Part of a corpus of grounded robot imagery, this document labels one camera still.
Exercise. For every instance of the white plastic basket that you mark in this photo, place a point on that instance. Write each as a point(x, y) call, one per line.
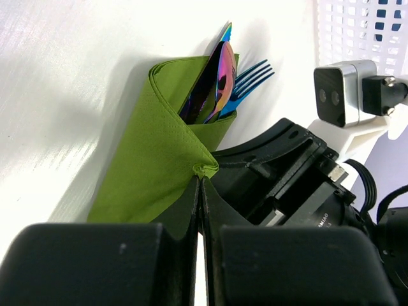
point(345, 32)

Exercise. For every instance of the iridescent blue fork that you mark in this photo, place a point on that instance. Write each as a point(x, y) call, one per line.
point(245, 83)

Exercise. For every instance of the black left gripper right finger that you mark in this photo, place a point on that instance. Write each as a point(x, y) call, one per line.
point(251, 265)

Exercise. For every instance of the green paper napkin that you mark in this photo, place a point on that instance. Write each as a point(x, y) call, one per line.
point(158, 153)

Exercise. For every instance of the blue rolled napkin bundle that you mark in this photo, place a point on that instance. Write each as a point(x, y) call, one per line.
point(388, 24)

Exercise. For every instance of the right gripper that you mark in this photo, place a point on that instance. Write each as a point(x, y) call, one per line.
point(286, 176)

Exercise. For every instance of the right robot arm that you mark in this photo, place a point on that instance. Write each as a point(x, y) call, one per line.
point(384, 225)

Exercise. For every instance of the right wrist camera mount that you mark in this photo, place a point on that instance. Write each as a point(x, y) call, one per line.
point(355, 106)

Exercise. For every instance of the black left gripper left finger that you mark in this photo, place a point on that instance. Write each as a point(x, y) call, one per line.
point(106, 264)

